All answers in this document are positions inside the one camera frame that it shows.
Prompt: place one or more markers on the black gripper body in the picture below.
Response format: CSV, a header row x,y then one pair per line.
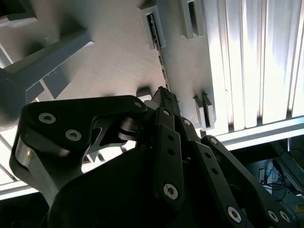
x,y
114,190

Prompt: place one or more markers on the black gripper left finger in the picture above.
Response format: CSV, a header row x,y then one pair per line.
x,y
71,114

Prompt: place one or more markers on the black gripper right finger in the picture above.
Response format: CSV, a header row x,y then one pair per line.
x,y
213,166

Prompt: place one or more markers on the blue RAM stick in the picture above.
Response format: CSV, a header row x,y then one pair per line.
x,y
163,70

